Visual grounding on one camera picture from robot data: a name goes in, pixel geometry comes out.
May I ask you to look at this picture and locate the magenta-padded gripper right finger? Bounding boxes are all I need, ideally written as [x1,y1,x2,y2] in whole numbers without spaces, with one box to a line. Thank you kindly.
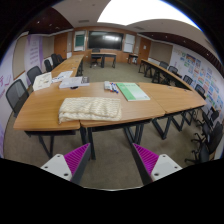
[131,142,184,186]

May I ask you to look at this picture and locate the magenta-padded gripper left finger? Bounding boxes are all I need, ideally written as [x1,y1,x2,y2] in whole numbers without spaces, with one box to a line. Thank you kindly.
[40,142,92,186]

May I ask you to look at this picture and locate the cream zigzag patterned towel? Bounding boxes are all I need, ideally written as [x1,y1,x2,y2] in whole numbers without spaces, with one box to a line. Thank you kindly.
[57,96,123,125]

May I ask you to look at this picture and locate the group of black office chairs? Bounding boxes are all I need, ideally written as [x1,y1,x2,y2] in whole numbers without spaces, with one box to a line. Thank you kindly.
[158,60,224,165]

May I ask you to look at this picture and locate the green softcover book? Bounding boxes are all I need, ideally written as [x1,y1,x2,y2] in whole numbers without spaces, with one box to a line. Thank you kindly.
[115,81,152,102]

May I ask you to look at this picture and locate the large white book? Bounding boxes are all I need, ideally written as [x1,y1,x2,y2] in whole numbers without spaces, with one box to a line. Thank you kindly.
[58,75,91,90]

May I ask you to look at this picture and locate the black mesh office chair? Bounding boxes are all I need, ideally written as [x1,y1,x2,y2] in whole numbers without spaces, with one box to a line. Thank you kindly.
[5,78,30,118]
[26,65,44,86]

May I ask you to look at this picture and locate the small white blue packet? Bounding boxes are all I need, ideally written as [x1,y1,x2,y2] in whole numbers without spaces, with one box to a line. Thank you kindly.
[51,75,67,84]

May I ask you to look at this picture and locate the open white cardboard box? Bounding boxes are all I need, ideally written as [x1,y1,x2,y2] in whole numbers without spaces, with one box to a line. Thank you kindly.
[31,71,54,92]

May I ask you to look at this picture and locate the white paper sheets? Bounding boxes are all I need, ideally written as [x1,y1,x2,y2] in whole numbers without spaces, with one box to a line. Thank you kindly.
[53,70,74,81]

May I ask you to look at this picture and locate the long wooden table row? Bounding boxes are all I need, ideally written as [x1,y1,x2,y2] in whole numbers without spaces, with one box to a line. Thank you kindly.
[137,58,201,92]

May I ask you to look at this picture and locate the group of black mesh chairs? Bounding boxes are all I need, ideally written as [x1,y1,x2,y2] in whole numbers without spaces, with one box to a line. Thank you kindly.
[43,52,67,73]

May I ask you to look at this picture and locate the small dark side desk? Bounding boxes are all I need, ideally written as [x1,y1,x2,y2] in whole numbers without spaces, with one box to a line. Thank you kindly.
[127,52,139,65]

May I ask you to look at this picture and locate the black lecturer office chair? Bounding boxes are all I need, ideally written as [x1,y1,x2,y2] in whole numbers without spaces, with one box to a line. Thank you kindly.
[90,47,102,68]

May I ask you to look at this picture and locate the brown wooden door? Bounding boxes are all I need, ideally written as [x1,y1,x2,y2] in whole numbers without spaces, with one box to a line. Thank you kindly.
[137,36,152,65]
[53,31,69,60]

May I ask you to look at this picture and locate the wooden lecturer desk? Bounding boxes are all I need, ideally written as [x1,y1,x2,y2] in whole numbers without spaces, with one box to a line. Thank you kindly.
[90,51,118,69]

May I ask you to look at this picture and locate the bright ceiling light panel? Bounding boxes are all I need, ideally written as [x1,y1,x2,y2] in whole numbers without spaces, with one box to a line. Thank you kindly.
[96,0,201,31]

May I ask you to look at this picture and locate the colourful wall posters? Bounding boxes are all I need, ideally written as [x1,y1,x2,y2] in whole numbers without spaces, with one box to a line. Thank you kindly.
[173,46,224,111]

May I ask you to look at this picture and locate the purple wall banner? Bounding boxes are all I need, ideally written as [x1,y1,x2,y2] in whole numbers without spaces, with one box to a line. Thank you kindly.
[23,33,45,73]

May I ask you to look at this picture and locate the green framed wall board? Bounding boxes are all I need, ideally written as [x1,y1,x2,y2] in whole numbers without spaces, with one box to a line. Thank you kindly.
[73,30,87,53]

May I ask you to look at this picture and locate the white wall whiteboard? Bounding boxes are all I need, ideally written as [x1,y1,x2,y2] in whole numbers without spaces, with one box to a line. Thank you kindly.
[122,33,137,54]

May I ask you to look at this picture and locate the large black wall screen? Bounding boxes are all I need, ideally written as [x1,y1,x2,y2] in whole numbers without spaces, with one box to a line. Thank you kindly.
[87,30,125,52]

